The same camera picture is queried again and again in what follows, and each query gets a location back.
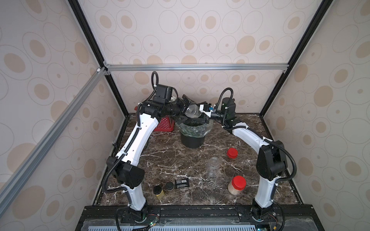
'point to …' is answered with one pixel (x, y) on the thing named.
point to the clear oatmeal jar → (213, 169)
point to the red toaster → (165, 124)
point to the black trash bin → (192, 142)
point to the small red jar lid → (232, 153)
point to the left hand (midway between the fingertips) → (198, 107)
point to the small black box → (182, 183)
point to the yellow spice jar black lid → (158, 191)
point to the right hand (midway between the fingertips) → (199, 108)
